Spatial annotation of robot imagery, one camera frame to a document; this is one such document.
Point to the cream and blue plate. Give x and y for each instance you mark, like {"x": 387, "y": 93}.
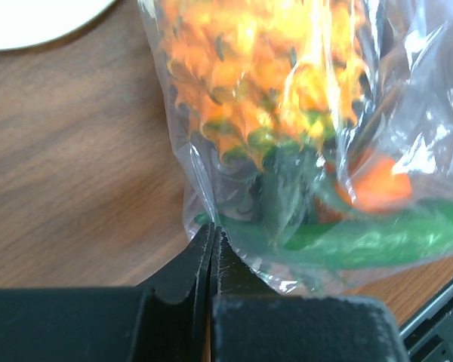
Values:
{"x": 24, "y": 24}

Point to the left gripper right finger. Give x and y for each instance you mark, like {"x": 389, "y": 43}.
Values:
{"x": 251, "y": 322}

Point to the orange fake carrot bunch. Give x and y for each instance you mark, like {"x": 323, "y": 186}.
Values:
{"x": 255, "y": 76}

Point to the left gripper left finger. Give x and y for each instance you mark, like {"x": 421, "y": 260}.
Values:
{"x": 160, "y": 319}

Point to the orange fake tomato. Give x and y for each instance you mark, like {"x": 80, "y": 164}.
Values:
{"x": 375, "y": 187}

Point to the clear zip top bag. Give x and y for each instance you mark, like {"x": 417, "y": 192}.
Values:
{"x": 405, "y": 113}

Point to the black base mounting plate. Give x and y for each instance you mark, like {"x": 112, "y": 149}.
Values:
{"x": 428, "y": 333}

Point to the green fake pepper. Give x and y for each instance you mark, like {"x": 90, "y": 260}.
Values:
{"x": 424, "y": 231}

